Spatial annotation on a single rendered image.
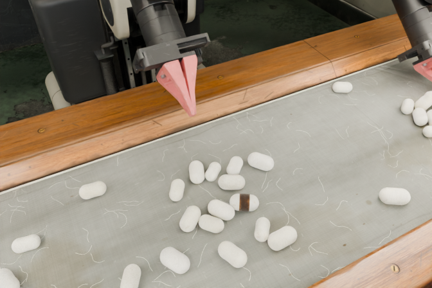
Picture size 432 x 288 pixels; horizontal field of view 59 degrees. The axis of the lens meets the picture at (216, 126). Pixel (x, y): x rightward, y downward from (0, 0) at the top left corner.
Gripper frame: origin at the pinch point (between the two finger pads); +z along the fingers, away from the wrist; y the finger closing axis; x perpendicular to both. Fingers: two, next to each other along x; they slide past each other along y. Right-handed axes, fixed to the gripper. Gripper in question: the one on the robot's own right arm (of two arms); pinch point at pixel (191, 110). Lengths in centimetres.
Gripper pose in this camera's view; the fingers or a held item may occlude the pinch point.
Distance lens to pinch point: 53.2
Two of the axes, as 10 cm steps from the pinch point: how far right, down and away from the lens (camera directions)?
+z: 3.4, 9.4, -0.6
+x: -3.0, 1.7, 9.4
